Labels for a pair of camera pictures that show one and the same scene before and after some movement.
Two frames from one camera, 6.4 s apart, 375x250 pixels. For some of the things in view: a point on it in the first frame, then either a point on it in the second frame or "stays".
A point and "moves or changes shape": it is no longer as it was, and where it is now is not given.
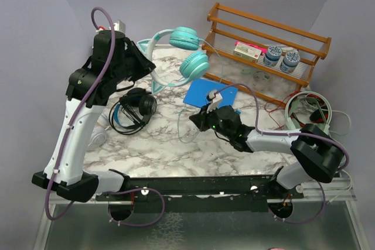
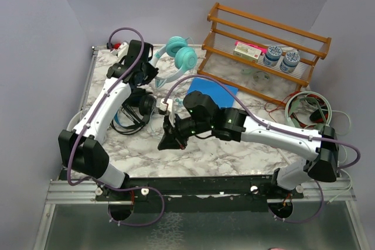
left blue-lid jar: [272, 55] stays
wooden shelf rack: [271, 60] stays
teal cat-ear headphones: [174, 53] moves or changes shape
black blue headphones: [132, 111] stays
